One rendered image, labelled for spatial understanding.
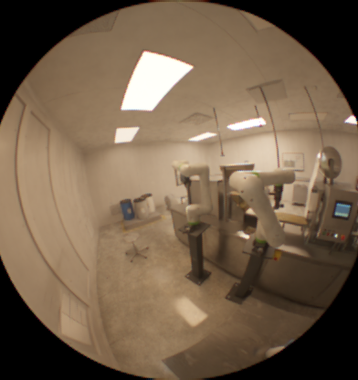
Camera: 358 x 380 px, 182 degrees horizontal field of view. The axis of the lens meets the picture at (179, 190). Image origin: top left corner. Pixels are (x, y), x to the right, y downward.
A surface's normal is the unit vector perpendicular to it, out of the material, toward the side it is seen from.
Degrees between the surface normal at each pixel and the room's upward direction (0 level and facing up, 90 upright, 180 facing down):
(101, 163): 90
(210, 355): 0
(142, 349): 0
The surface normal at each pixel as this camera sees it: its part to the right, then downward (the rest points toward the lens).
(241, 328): -0.14, -0.97
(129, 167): 0.56, 0.10
